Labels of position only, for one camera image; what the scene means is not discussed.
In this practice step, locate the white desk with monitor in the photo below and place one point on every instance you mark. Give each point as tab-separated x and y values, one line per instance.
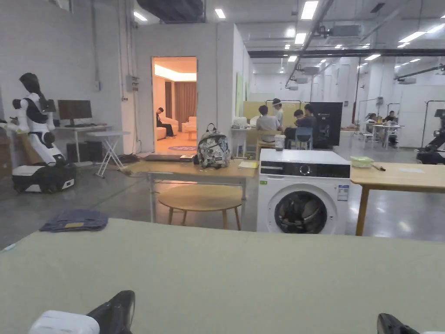
74	111

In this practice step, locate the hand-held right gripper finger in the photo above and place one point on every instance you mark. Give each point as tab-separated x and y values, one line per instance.
391	327

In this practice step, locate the white humanoid robot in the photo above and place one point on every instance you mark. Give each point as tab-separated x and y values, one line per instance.
34	114

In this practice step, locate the white washing machine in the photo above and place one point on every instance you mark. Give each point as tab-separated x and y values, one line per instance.
302	195

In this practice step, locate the bed with pale green sheet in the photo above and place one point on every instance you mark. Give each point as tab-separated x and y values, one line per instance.
222	275

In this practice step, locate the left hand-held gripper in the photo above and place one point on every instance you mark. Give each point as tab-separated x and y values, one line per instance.
62	323

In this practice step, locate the group of people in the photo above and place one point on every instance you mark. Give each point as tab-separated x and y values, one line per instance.
269	123
391	120

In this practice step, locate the folded blue denim garment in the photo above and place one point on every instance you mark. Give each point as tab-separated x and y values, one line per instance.
74	221

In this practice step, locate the black robot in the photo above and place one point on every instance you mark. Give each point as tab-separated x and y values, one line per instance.
434	139

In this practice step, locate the black standing panel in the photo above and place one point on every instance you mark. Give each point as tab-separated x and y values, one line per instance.
328	121

